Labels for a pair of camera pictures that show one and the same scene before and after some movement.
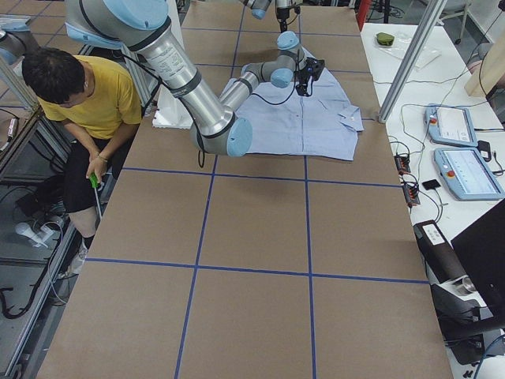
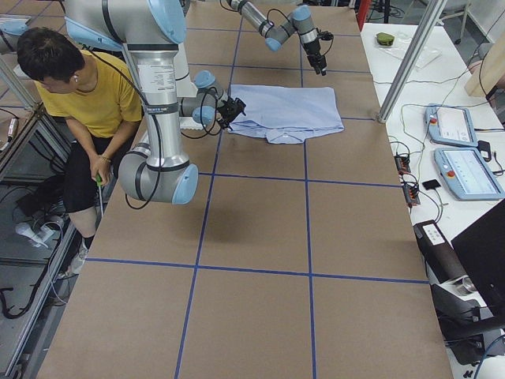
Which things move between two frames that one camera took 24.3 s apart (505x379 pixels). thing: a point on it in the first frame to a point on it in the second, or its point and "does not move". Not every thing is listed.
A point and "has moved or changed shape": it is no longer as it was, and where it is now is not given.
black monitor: x=480 y=249 does not move
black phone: x=432 y=184 does not move
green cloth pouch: x=385 y=39 does not move
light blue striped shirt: x=323 y=123 has moved or changed shape
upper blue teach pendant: x=450 y=125 does not move
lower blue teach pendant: x=467 y=174 does not move
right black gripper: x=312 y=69 to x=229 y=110
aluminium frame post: x=431 y=15 does not move
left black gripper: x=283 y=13 to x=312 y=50
